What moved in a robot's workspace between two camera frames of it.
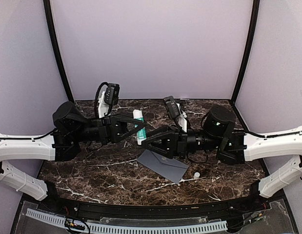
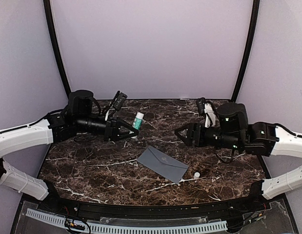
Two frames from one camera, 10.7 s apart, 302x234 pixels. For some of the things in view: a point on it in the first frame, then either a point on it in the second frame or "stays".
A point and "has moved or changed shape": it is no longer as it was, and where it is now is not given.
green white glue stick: x=141 y=134 has moved or changed shape
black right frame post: x=254 y=20 stays
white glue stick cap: x=196 y=175 stays
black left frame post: x=47 y=9 stays
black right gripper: x=171 y=142 -> x=191 y=131
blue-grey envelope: x=168 y=168 stays
